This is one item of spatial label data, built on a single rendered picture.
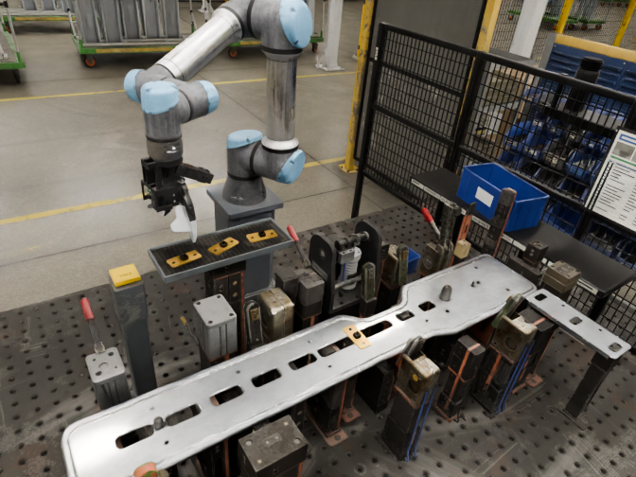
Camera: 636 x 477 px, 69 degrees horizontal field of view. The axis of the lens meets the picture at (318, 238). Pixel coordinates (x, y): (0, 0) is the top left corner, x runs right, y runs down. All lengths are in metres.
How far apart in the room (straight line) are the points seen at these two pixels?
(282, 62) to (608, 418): 1.47
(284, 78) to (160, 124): 0.47
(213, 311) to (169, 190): 0.31
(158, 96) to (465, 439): 1.22
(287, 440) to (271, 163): 0.82
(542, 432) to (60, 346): 1.54
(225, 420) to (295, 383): 0.18
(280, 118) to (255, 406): 0.80
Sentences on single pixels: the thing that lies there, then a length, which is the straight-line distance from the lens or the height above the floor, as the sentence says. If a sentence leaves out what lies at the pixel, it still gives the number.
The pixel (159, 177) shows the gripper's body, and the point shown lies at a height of 1.42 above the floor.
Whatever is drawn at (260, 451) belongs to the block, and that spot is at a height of 1.03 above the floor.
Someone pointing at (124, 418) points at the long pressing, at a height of 1.00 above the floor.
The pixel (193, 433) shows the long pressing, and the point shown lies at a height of 1.00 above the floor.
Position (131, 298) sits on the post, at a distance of 1.24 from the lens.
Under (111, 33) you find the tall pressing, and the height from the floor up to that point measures 0.42.
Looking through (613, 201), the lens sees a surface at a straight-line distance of 1.88.
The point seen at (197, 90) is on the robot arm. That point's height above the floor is 1.58.
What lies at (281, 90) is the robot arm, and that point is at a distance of 1.39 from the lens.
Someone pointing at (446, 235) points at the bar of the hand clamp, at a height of 1.11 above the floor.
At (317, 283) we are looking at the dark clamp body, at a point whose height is 1.08.
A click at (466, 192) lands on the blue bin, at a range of 1.98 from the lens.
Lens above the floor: 1.90
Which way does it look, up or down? 33 degrees down
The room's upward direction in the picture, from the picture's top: 6 degrees clockwise
